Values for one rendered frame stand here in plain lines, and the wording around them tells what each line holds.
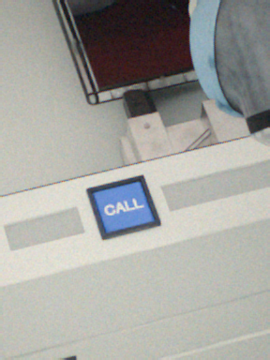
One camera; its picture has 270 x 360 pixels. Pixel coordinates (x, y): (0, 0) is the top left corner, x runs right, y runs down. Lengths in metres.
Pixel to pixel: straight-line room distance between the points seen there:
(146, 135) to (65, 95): 0.18
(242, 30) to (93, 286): 0.31
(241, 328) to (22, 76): 0.38
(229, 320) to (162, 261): 0.17
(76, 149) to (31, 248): 0.26
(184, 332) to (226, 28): 0.42
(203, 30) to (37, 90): 0.46
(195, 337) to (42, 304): 0.22
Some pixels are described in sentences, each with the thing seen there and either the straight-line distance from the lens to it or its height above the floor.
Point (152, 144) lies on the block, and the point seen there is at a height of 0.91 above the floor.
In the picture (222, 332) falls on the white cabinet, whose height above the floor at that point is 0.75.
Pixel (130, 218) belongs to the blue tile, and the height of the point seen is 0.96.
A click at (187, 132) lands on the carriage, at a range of 1.29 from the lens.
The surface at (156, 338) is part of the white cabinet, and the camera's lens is 1.27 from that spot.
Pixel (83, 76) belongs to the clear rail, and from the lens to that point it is 1.31.
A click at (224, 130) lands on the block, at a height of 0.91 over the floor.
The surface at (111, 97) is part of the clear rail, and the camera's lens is 1.29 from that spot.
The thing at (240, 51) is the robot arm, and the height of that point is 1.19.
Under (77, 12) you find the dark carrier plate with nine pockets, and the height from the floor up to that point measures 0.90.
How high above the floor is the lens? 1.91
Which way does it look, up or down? 58 degrees down
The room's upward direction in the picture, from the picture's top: 1 degrees counter-clockwise
